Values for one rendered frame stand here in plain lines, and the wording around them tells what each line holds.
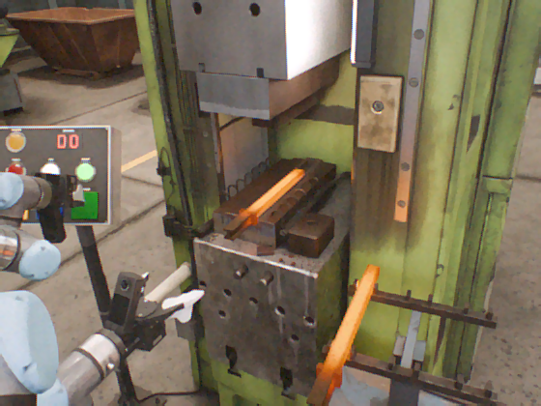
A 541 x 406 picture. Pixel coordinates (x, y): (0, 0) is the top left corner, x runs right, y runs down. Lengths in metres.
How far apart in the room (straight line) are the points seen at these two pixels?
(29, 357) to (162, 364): 1.74
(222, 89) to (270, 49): 0.17
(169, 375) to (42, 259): 1.34
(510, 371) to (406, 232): 1.22
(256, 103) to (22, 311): 0.71
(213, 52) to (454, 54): 0.52
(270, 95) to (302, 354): 0.70
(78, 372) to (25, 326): 0.33
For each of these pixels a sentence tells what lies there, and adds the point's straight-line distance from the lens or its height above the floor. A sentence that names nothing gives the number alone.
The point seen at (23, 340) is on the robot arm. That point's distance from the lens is 0.58.
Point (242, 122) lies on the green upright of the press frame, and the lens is 1.52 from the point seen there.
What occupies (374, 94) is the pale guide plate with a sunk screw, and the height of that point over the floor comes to 1.32.
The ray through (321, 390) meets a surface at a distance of 0.89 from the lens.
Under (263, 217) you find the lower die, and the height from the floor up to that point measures 0.99.
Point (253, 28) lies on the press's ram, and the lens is 1.09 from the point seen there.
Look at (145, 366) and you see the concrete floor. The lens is 2.32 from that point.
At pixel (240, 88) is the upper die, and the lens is 1.13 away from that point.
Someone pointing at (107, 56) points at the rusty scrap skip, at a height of 0.32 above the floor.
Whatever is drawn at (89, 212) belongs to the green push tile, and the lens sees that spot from 1.42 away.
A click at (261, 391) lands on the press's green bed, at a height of 0.41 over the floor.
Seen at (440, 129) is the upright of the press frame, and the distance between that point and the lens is 1.14.
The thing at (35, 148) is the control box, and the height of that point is 1.15.
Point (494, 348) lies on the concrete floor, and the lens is 2.45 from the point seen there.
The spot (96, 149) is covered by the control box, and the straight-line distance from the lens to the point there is 1.43.
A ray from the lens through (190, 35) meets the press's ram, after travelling 1.19.
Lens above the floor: 1.62
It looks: 28 degrees down
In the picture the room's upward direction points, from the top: 3 degrees counter-clockwise
